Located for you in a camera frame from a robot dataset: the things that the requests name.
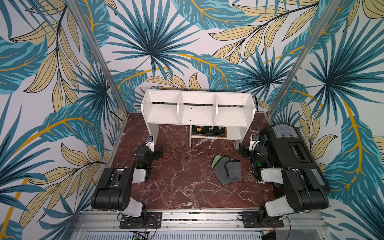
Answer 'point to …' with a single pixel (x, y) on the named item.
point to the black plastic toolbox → (286, 147)
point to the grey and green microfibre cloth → (226, 169)
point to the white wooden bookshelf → (210, 115)
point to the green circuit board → (137, 238)
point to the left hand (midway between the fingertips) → (154, 145)
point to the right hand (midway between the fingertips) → (249, 142)
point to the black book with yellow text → (210, 131)
